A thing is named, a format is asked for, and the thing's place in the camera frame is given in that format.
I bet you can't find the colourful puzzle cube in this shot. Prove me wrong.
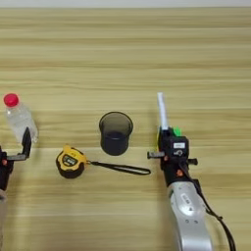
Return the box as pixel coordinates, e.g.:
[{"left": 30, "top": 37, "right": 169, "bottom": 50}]
[{"left": 157, "top": 126, "right": 182, "bottom": 148}]

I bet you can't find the black mesh pen cup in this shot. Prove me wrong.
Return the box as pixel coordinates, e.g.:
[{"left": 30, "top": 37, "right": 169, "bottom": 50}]
[{"left": 98, "top": 111, "right": 134, "bottom": 157}]

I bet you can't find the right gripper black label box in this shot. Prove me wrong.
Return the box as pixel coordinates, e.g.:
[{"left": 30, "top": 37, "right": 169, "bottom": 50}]
[{"left": 168, "top": 136, "right": 190, "bottom": 159}]

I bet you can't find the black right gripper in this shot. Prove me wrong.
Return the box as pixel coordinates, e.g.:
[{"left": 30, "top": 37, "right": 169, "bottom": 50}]
[{"left": 146, "top": 127, "right": 199, "bottom": 186}]

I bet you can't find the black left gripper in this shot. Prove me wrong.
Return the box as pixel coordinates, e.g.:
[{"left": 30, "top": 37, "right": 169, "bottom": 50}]
[{"left": 0, "top": 126, "right": 32, "bottom": 192}]

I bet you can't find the clear bottle red cap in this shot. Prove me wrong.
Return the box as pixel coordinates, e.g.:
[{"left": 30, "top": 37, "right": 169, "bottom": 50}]
[{"left": 3, "top": 92, "right": 39, "bottom": 145}]

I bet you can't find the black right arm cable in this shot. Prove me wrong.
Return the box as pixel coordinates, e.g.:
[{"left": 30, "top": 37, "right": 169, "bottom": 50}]
[{"left": 178, "top": 161, "right": 237, "bottom": 251}]

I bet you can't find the yellow black tape measure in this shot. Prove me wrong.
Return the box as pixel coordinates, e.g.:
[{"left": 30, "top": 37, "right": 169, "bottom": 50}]
[{"left": 55, "top": 144, "right": 152, "bottom": 179}]

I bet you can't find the white marker black cap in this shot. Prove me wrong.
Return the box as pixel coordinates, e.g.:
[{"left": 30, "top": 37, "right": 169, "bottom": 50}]
[{"left": 156, "top": 92, "right": 170, "bottom": 130}]

